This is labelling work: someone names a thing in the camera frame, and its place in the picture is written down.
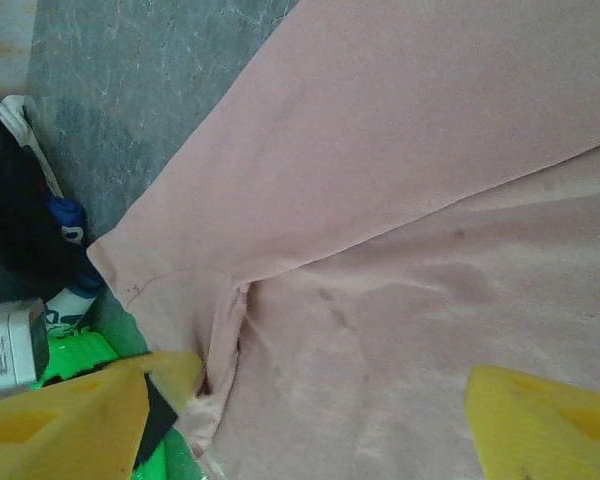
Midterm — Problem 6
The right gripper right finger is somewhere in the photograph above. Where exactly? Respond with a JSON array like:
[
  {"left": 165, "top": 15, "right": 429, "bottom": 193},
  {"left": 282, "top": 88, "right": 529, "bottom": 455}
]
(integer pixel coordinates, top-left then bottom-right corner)
[{"left": 467, "top": 363, "right": 600, "bottom": 480}]

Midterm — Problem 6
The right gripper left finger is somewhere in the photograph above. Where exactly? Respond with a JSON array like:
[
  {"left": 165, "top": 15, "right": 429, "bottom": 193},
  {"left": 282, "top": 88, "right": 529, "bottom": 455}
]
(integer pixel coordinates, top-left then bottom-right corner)
[{"left": 0, "top": 349, "right": 205, "bottom": 480}]

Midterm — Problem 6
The pink t-shirt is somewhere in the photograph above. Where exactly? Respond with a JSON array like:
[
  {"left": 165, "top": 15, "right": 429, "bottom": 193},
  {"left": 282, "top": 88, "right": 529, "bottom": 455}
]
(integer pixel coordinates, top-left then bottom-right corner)
[{"left": 86, "top": 0, "right": 600, "bottom": 480}]

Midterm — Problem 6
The green plastic basket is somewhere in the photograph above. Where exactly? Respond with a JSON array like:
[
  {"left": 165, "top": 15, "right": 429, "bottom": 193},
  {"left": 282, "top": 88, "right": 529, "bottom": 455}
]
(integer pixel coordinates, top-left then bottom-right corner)
[{"left": 29, "top": 322, "right": 211, "bottom": 480}]

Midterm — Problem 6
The white blue printed t-shirt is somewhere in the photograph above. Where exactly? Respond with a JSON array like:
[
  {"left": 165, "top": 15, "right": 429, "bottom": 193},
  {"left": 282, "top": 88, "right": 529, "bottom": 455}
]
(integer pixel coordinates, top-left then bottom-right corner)
[{"left": 42, "top": 287, "right": 101, "bottom": 346}]

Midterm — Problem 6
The dark blue t-shirt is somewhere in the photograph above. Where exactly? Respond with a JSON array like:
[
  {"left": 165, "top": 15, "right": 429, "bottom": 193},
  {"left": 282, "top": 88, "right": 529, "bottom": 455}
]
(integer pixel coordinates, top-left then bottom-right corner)
[{"left": 43, "top": 194, "right": 105, "bottom": 296}]

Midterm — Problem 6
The black folded t-shirt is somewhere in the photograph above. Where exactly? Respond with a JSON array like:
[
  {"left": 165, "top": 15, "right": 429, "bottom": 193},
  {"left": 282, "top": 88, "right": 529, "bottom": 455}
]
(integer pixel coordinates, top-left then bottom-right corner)
[{"left": 0, "top": 112, "right": 89, "bottom": 317}]

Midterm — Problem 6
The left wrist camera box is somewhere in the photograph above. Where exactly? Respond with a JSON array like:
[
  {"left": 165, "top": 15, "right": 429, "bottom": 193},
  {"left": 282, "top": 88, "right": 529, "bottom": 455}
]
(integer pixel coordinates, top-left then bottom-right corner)
[{"left": 0, "top": 298, "right": 51, "bottom": 405}]

